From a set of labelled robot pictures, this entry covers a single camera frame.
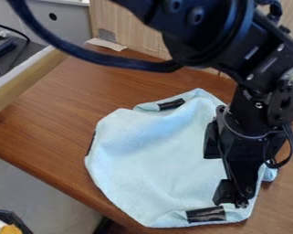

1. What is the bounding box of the white paper scrap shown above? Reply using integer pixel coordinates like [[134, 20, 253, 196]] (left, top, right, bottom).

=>
[[83, 37, 131, 52]]

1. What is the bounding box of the black bin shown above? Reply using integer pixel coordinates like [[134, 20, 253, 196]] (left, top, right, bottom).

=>
[[0, 207, 35, 234]]

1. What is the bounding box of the light wooden board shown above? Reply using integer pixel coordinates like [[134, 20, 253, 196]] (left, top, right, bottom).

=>
[[89, 0, 293, 80]]

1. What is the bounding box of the black cable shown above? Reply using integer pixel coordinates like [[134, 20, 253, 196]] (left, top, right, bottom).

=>
[[5, 0, 185, 74]]

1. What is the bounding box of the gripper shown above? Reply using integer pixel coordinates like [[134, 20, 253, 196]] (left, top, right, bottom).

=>
[[202, 104, 289, 209]]

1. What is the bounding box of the light blue cloth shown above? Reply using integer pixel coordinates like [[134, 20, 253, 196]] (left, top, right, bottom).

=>
[[83, 87, 279, 229]]

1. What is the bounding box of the white cabinet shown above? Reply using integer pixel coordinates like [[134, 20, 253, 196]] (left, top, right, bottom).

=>
[[13, 0, 93, 48]]

